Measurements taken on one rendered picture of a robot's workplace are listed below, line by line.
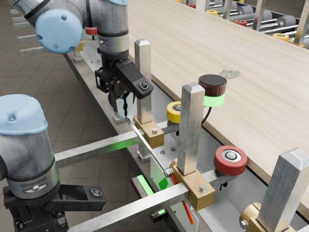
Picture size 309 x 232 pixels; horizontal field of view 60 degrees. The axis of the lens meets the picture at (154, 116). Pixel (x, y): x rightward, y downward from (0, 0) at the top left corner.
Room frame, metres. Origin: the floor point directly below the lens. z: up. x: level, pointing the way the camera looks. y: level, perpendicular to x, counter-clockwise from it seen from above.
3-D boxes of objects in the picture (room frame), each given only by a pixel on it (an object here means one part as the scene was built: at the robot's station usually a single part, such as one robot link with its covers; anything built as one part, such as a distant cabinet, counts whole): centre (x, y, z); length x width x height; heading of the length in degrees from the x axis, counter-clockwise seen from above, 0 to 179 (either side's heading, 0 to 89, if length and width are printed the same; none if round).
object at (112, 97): (0.62, 0.10, 1.00); 0.05 x 0.02 x 0.09; 137
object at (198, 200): (0.47, -0.09, 0.85); 0.13 x 0.06 x 0.05; 27
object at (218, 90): (0.51, -0.12, 1.10); 0.06 x 0.06 x 0.02
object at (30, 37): (1.75, 0.66, 0.82); 0.43 x 0.03 x 0.04; 117
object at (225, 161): (0.50, -0.19, 0.85); 0.08 x 0.08 x 0.11
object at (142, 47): (0.71, 0.03, 0.89); 0.03 x 0.03 x 0.48; 27
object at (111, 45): (0.65, 0.10, 1.14); 0.08 x 0.08 x 0.05
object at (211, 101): (0.51, -0.12, 1.07); 0.06 x 0.06 x 0.02
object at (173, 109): (0.72, -0.08, 0.85); 0.08 x 0.08 x 0.11
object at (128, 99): (0.67, 0.09, 0.96); 0.06 x 0.03 x 0.09; 47
